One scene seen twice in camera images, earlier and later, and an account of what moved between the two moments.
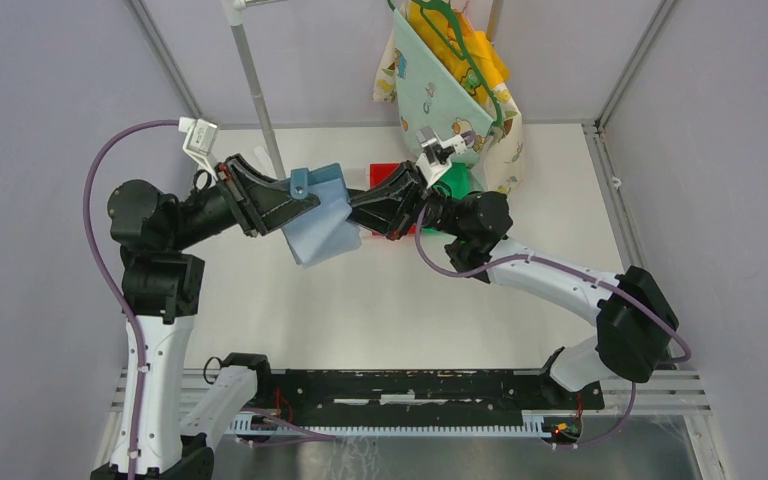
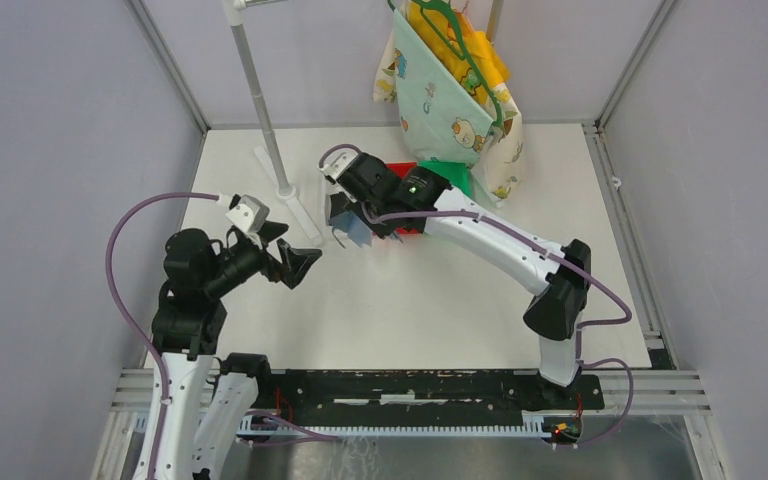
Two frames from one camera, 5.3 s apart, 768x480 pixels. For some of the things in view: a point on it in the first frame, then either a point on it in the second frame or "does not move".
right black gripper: (390, 207) -> (381, 231)
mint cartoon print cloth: (426, 91) does not move
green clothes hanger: (422, 5) does not move
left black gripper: (259, 199) -> (295, 261)
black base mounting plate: (422, 393) does not move
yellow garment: (488, 66) does not move
